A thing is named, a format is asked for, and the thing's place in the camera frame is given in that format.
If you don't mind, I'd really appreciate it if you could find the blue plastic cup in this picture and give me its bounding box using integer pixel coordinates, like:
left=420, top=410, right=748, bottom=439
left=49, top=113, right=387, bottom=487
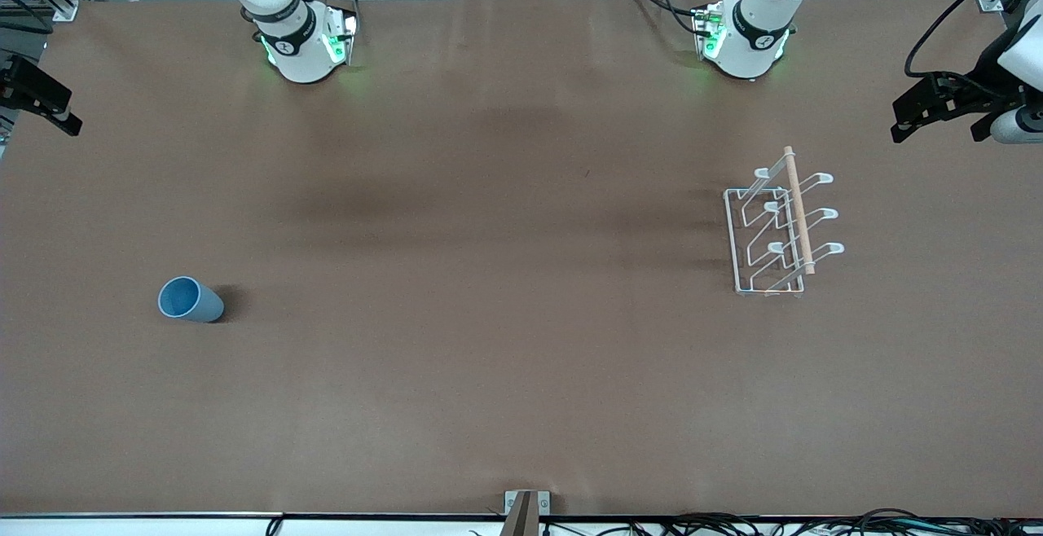
left=157, top=276, right=225, bottom=323

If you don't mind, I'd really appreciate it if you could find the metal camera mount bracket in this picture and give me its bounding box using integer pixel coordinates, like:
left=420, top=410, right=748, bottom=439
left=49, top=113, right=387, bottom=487
left=499, top=490, right=552, bottom=536

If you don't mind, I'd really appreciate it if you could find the black cable bundle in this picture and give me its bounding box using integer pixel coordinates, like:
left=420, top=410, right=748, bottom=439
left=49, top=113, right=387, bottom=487
left=542, top=507, right=1043, bottom=536

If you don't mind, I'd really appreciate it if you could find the white wire cup holder rack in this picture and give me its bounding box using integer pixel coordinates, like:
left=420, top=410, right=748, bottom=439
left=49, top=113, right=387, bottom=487
left=724, top=146, right=846, bottom=297

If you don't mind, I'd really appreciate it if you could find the brown table cover sheet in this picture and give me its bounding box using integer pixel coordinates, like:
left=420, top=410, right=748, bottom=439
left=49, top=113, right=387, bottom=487
left=0, top=0, right=1043, bottom=518

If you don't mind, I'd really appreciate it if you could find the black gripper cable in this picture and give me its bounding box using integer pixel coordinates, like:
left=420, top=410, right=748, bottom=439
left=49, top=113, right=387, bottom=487
left=906, top=0, right=1029, bottom=79

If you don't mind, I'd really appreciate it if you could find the silver arm base connector plate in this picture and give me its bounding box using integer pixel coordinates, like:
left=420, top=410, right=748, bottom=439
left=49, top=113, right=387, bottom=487
left=324, top=8, right=360, bottom=66
left=692, top=2, right=726, bottom=61

